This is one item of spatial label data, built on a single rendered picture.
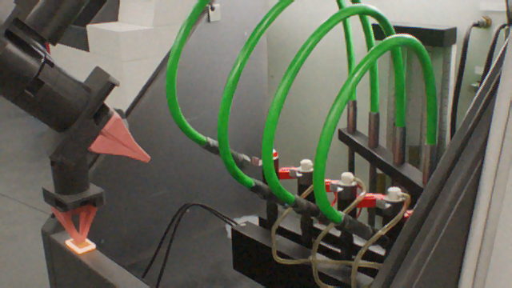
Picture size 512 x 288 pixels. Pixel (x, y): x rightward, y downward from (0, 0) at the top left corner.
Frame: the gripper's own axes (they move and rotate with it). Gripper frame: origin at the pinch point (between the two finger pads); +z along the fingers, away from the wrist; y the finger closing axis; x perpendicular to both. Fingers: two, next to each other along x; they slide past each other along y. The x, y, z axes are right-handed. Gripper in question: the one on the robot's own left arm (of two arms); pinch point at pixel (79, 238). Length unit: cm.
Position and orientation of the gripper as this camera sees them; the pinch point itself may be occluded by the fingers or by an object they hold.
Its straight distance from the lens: 108.1
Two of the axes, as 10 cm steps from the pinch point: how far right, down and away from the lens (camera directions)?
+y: -6.6, -2.1, 7.2
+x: -7.5, 2.4, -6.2
